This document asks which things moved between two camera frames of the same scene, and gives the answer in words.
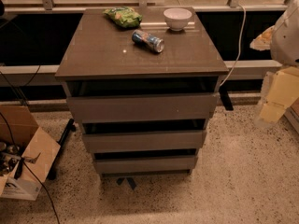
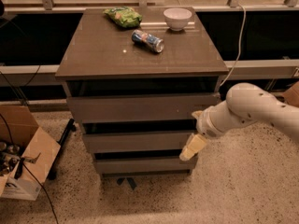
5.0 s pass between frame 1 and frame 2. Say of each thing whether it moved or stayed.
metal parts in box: stayed
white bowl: stayed
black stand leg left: stayed
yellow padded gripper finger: moved
